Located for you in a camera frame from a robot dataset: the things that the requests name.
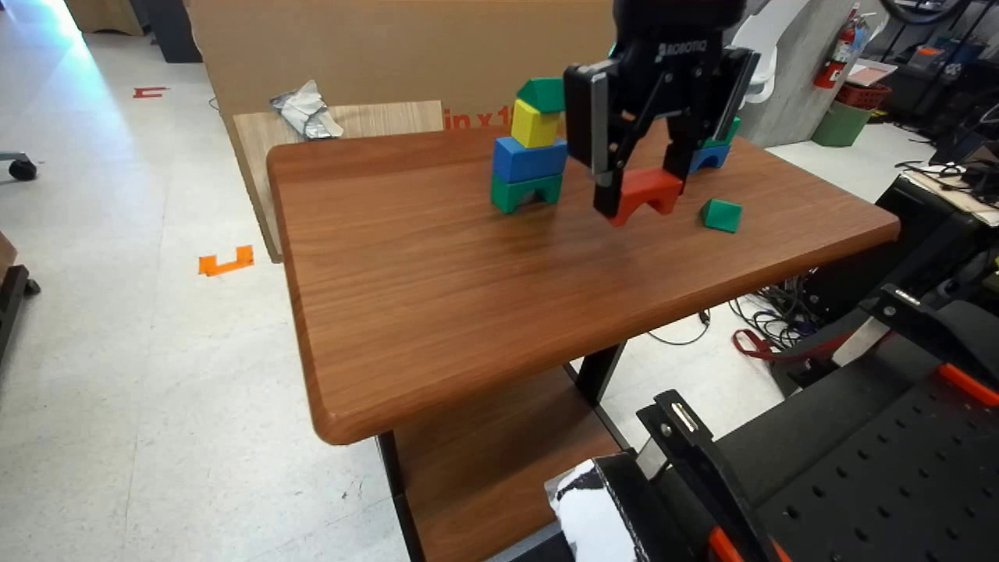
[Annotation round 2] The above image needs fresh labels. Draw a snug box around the black floor cable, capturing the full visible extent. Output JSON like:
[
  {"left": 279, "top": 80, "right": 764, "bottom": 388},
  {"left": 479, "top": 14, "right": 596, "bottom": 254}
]
[{"left": 644, "top": 303, "right": 719, "bottom": 353}]

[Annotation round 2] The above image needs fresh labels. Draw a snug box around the green arch block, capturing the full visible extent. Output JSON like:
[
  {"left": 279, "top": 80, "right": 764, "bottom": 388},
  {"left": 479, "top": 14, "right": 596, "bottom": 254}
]
[
  {"left": 487, "top": 164, "right": 567, "bottom": 218},
  {"left": 715, "top": 111, "right": 750, "bottom": 149}
]

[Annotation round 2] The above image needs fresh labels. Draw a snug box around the orange arch block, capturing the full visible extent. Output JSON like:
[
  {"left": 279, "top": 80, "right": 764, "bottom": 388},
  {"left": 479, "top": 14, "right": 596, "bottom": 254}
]
[{"left": 607, "top": 164, "right": 691, "bottom": 230}]

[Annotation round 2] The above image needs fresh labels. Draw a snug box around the blue rectangular block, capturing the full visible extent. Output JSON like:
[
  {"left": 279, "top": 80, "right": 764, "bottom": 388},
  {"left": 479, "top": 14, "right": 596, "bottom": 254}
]
[{"left": 491, "top": 133, "right": 571, "bottom": 188}]

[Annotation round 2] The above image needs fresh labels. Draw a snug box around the blue arch block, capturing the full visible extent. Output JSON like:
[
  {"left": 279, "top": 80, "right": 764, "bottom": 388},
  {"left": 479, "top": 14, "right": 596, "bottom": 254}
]
[{"left": 687, "top": 133, "right": 736, "bottom": 179}]

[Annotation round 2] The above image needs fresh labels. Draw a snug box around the green roof block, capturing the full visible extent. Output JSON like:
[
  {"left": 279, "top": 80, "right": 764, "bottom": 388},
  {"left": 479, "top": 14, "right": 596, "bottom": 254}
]
[{"left": 516, "top": 75, "right": 567, "bottom": 119}]

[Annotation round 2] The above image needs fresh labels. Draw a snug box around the yellow cube block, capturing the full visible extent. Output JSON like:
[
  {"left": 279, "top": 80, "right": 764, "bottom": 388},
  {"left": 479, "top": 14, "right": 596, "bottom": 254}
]
[{"left": 507, "top": 96, "right": 567, "bottom": 152}]

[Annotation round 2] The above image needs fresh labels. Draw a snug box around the dark bag red strap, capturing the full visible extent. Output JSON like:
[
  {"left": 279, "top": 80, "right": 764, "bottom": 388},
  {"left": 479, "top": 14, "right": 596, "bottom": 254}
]
[{"left": 727, "top": 321, "right": 825, "bottom": 369}]

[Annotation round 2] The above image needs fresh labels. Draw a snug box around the white crumpled bag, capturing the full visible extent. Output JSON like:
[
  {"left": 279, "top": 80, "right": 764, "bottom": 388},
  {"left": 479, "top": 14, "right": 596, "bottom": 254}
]
[{"left": 268, "top": 78, "right": 345, "bottom": 143}]

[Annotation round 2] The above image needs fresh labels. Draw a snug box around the red fire extinguisher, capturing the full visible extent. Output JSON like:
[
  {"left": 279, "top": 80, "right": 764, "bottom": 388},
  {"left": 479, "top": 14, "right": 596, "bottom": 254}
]
[{"left": 813, "top": 6, "right": 876, "bottom": 94}]

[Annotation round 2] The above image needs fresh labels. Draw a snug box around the black clamp orange handle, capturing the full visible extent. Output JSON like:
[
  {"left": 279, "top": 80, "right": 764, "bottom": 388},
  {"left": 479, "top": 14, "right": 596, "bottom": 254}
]
[
  {"left": 634, "top": 388, "right": 797, "bottom": 562},
  {"left": 870, "top": 284, "right": 999, "bottom": 412}
]

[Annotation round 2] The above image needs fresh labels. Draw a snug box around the green bin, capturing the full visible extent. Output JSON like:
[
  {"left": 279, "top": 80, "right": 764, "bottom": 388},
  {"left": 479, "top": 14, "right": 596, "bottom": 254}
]
[{"left": 808, "top": 100, "right": 873, "bottom": 149}]

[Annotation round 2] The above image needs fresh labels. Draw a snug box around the black chair caster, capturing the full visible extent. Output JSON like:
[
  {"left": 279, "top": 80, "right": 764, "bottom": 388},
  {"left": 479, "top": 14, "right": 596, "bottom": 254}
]
[{"left": 0, "top": 148, "right": 40, "bottom": 188}]

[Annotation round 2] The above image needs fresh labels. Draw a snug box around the green wedge block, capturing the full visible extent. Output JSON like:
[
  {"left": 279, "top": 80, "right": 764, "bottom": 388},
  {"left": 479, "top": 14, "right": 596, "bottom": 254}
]
[{"left": 697, "top": 198, "right": 746, "bottom": 236}]

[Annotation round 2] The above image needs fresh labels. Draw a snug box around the black table frame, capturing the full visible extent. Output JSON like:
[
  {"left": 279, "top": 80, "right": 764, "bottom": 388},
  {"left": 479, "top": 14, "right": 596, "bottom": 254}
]
[{"left": 373, "top": 339, "right": 632, "bottom": 562}]

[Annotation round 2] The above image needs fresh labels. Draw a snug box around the wooden lower table shelf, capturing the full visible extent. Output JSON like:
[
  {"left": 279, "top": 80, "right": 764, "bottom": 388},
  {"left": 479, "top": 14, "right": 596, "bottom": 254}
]
[{"left": 386, "top": 361, "right": 632, "bottom": 562}]

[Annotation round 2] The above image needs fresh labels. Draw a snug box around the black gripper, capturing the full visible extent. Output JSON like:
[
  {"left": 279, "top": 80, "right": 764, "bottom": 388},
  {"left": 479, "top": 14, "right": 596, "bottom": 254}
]
[{"left": 562, "top": 0, "right": 764, "bottom": 220}]

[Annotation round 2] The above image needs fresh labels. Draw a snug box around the large cardboard box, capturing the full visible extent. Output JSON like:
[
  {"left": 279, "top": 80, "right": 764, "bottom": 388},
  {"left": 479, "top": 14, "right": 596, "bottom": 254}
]
[{"left": 181, "top": 0, "right": 619, "bottom": 124}]

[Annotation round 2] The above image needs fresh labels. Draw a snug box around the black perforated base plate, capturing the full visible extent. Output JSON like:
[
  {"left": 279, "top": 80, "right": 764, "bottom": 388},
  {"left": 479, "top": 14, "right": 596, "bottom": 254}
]
[{"left": 715, "top": 300, "right": 999, "bottom": 562}]

